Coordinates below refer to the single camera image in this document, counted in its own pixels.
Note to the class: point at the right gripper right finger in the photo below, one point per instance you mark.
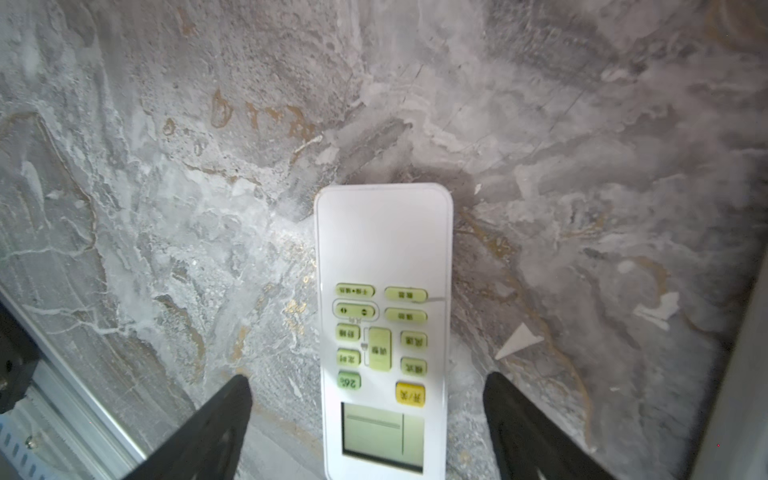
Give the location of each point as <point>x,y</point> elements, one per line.
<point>526,443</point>

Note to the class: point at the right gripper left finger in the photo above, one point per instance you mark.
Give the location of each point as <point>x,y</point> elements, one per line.
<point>208,445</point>

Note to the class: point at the white air conditioner remote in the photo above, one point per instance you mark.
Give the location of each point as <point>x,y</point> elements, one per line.
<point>384,277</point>

